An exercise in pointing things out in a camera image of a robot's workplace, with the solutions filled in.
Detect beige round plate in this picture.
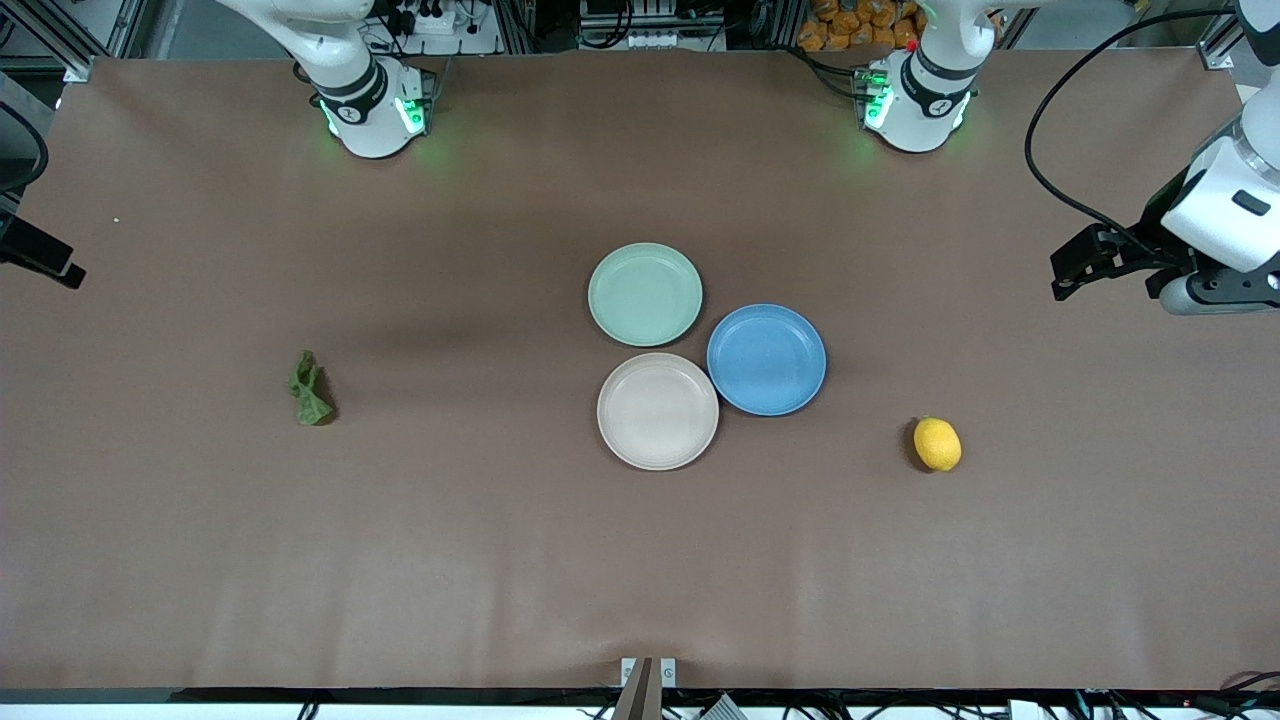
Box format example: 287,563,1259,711
596,352,720,472

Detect bag of orange fruits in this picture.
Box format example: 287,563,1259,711
796,0,929,53

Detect aluminium frame profile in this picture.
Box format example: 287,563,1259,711
1200,15,1241,71
750,0,806,51
0,0,96,83
495,0,541,56

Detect green lettuce leaf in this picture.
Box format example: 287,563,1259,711
289,350,336,427

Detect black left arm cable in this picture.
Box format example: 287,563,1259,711
1024,8,1241,263

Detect black cable bundle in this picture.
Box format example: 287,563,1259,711
1070,670,1280,720

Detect yellow lemon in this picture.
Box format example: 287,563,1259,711
912,416,963,473

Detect black base cables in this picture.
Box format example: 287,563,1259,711
790,45,871,101

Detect white mount bracket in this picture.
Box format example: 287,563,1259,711
620,657,678,689

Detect white power strip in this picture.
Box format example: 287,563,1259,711
385,5,471,37

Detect green round plate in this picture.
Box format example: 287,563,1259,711
587,242,704,348

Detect blue round plate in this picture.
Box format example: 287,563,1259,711
706,303,828,417

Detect grey mount post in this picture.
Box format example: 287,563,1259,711
612,657,656,720

